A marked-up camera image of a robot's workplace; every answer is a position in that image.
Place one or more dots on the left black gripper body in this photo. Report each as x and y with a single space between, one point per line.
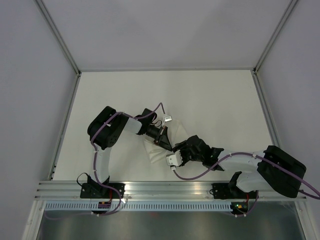
152 132

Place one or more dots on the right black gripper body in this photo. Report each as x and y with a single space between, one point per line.
186 154

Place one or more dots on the white cloth napkin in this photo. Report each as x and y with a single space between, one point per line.
175 134

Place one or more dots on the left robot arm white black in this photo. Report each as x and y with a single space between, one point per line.
104 131

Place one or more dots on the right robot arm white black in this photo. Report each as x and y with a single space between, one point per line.
269 169

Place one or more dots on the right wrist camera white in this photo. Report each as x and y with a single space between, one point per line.
174 159

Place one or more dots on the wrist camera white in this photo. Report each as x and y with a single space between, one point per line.
174 159
167 118

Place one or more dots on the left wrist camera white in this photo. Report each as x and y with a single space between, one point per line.
167 118

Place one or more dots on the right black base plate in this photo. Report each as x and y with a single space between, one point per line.
222 191

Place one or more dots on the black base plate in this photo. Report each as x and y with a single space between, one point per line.
117 191
222 191

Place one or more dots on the white slotted cable duct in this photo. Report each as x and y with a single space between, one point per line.
141 206

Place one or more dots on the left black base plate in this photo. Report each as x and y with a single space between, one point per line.
117 191

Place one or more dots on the right side aluminium rail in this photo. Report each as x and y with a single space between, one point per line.
269 122

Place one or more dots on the aluminium rail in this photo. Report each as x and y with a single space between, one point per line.
269 122
133 190
65 120

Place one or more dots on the left side aluminium rail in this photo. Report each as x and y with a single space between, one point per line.
65 120

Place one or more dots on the aluminium front rail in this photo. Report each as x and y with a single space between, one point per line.
133 190

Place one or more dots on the left aluminium frame post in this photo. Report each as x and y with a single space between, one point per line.
57 35

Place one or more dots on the aluminium frame post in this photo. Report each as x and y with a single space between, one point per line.
278 29
57 35

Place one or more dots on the right aluminium frame post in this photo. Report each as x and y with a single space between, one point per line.
278 29

